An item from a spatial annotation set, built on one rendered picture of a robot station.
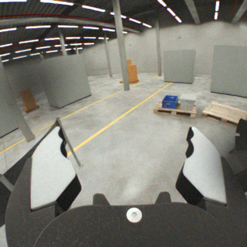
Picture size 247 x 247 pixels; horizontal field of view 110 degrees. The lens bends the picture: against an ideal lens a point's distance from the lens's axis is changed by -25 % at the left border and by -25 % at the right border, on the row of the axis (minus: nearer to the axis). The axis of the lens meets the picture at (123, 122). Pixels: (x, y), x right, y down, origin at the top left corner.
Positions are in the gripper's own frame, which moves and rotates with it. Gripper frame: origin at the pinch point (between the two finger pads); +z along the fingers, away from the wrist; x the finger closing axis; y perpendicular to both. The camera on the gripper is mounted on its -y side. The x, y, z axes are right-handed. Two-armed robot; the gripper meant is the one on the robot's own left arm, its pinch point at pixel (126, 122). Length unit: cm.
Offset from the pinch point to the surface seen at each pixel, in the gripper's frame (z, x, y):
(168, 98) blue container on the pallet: 344, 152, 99
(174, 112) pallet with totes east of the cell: 269, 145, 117
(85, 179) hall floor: 94, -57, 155
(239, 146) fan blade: 33, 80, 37
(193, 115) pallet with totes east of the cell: 243, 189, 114
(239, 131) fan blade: 39, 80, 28
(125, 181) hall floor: 87, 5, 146
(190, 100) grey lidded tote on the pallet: 258, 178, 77
